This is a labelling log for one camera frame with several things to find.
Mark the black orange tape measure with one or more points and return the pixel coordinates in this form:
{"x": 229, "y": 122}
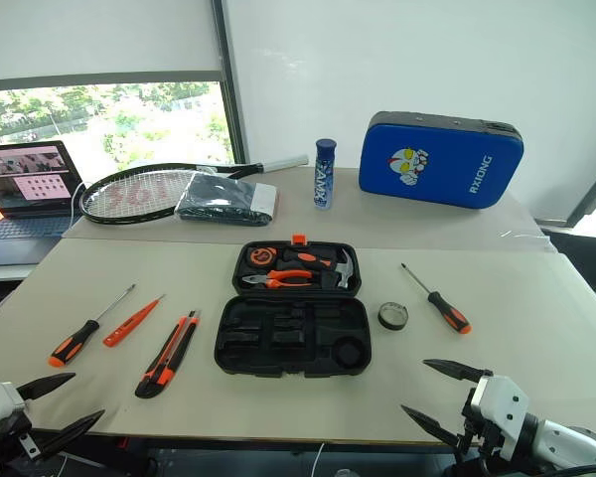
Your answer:
{"x": 263, "y": 257}

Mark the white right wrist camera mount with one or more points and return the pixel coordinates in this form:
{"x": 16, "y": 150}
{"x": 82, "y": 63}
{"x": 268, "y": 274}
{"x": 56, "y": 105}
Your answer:
{"x": 501, "y": 397}

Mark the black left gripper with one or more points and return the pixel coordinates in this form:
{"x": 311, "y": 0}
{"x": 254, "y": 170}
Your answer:
{"x": 15, "y": 447}

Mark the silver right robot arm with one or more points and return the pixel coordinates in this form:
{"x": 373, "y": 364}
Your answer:
{"x": 566, "y": 439}

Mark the black tool case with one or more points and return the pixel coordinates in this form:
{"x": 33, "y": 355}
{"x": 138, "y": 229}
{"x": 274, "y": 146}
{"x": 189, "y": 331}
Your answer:
{"x": 293, "y": 348}

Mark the dark cloth in plastic bag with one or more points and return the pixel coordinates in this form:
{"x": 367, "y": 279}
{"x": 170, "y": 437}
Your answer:
{"x": 218, "y": 199}

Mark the black tennis racket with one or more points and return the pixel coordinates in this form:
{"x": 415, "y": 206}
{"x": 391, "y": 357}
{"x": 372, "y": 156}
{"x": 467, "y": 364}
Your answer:
{"x": 92, "y": 208}

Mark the dark slanted window frame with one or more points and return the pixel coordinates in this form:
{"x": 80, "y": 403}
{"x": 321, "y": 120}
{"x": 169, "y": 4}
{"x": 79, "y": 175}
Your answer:
{"x": 593, "y": 186}

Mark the blue spray can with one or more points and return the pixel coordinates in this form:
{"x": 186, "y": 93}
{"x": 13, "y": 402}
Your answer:
{"x": 324, "y": 174}

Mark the black orange utility knife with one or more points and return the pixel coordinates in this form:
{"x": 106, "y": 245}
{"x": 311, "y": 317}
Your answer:
{"x": 171, "y": 353}

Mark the dark window post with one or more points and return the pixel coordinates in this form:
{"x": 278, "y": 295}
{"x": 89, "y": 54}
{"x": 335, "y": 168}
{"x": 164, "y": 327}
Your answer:
{"x": 231, "y": 74}

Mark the orange voltage tester pen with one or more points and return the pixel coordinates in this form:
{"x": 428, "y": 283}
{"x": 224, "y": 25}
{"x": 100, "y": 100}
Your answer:
{"x": 129, "y": 325}

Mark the white roller blind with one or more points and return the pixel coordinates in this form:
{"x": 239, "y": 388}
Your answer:
{"x": 99, "y": 35}

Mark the blue kick pad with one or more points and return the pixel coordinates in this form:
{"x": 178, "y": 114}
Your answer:
{"x": 437, "y": 164}

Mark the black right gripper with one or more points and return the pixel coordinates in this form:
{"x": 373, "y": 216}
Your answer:
{"x": 482, "y": 439}

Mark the open laptop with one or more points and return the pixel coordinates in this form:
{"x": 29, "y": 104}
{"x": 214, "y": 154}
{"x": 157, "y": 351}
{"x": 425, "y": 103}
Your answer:
{"x": 25, "y": 174}

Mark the black tape roll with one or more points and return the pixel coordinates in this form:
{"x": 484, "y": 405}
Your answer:
{"x": 383, "y": 323}

